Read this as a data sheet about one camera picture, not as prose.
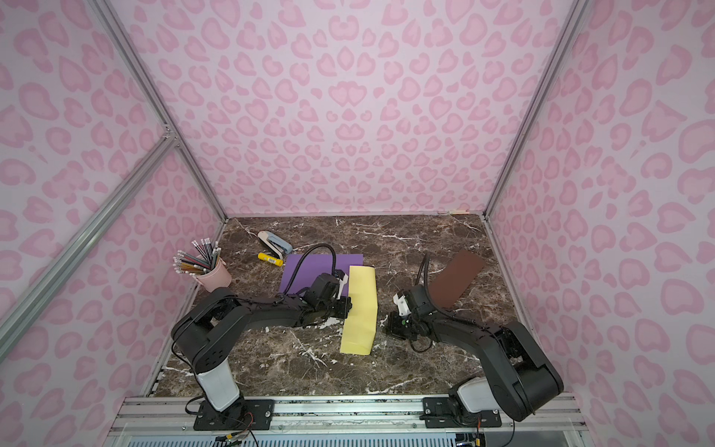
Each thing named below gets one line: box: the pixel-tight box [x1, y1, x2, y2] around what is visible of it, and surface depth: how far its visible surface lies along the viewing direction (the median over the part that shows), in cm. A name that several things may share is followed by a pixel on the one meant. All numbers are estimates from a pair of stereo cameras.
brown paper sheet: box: [428, 249, 486, 311], surface depth 106 cm
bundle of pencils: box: [172, 237, 222, 276], surface depth 92 cm
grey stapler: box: [257, 230, 293, 260], surface depth 109 cm
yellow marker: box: [256, 252, 284, 268], surface depth 106 cm
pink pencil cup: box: [192, 257, 233, 294], surface depth 93 cm
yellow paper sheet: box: [339, 265, 378, 356], surface depth 92 cm
